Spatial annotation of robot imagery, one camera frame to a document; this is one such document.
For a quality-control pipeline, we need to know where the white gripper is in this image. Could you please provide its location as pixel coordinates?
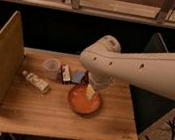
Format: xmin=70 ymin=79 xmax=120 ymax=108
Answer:
xmin=86 ymin=73 xmax=113 ymax=99

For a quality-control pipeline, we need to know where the orange ceramic bowl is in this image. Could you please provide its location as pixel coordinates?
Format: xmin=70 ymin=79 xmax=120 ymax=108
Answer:
xmin=68 ymin=84 xmax=102 ymax=115

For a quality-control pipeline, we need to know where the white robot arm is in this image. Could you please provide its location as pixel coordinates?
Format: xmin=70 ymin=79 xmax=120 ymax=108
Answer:
xmin=79 ymin=35 xmax=175 ymax=101

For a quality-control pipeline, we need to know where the dark red small object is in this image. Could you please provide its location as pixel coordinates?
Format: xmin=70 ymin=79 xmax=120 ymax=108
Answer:
xmin=84 ymin=71 xmax=89 ymax=84

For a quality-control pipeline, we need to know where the small white red box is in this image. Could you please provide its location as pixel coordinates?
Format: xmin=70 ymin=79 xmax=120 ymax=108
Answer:
xmin=61 ymin=64 xmax=71 ymax=84

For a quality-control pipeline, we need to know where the clear plastic cup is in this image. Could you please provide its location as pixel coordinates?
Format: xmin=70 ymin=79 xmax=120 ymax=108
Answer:
xmin=43 ymin=58 xmax=61 ymax=80

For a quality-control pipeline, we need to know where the white patterned bottle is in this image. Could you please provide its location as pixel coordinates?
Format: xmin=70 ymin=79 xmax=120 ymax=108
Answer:
xmin=21 ymin=70 xmax=50 ymax=94

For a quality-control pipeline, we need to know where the dark panel board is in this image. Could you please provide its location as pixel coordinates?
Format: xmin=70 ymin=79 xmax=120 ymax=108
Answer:
xmin=121 ymin=28 xmax=175 ymax=140

